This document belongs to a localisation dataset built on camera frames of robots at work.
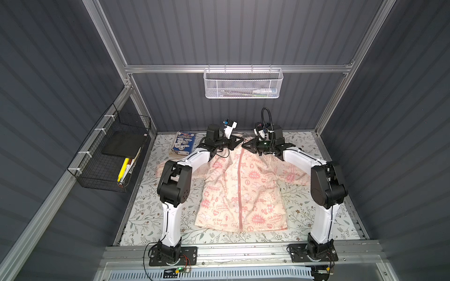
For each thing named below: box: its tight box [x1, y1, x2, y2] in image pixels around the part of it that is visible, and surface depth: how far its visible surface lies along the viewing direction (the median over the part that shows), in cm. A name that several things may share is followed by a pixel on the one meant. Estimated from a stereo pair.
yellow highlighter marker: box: [117, 157, 130, 183], surface depth 72 cm
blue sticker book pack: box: [171, 130, 196, 156], surface depth 114 cm
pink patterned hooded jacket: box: [157, 136, 312, 233], surface depth 92 cm
